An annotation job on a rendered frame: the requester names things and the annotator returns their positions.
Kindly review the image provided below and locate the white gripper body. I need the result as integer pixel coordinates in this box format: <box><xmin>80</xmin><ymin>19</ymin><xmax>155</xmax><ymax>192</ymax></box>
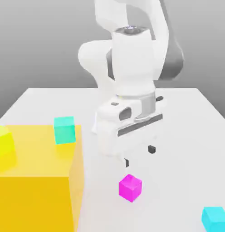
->
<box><xmin>116</xmin><ymin>113</ymin><xmax>164</xmax><ymax>159</ymax></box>

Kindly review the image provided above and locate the small magenta cube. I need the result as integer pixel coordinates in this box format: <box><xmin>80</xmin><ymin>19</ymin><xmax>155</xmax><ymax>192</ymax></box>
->
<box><xmin>118</xmin><ymin>174</ymin><xmax>142</xmax><ymax>203</ymax></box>

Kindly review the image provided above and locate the small turquoise cube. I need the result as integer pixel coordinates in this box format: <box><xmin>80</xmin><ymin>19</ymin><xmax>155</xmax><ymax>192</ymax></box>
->
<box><xmin>54</xmin><ymin>116</ymin><xmax>77</xmax><ymax>145</ymax></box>

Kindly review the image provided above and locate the small cyan cube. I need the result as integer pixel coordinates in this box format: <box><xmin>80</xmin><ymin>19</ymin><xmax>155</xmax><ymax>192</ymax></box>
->
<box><xmin>201</xmin><ymin>206</ymin><xmax>225</xmax><ymax>232</ymax></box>

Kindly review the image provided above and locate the small yellow cube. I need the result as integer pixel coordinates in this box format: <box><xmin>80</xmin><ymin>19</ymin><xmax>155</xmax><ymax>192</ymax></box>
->
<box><xmin>0</xmin><ymin>125</ymin><xmax>17</xmax><ymax>164</ymax></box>

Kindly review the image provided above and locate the large yellow box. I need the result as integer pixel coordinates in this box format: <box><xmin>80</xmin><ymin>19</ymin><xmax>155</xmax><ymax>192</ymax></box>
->
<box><xmin>0</xmin><ymin>124</ymin><xmax>85</xmax><ymax>232</ymax></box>

